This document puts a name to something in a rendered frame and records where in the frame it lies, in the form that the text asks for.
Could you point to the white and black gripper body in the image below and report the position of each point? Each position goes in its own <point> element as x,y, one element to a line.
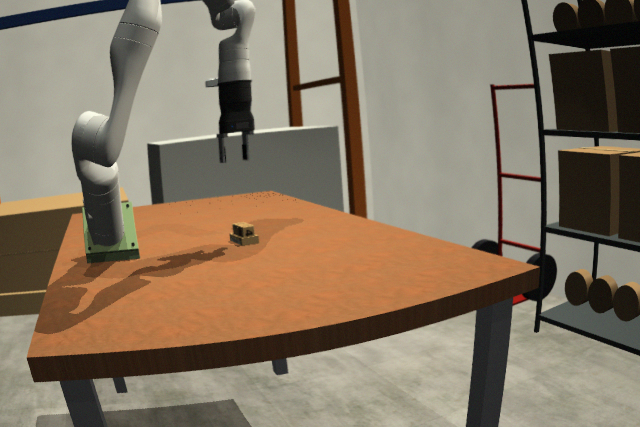
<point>234,82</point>

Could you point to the tan wooden tray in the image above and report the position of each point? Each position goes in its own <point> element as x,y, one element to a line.
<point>244,240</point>

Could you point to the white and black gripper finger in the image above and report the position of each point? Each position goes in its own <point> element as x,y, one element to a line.
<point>245,146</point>
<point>222,152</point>

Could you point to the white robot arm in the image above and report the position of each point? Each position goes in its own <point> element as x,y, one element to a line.
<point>99,138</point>

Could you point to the tan number cube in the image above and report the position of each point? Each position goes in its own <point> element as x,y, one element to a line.
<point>235,229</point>
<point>246,230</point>

